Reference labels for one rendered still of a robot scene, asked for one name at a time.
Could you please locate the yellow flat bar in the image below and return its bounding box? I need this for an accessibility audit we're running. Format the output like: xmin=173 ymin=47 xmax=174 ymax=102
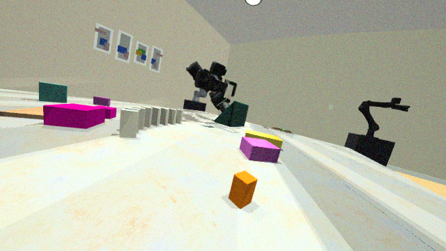
xmin=245 ymin=130 xmax=283 ymax=149

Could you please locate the teal block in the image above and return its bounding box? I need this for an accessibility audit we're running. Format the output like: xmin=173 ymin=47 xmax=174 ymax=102
xmin=38 ymin=82 xmax=68 ymax=103

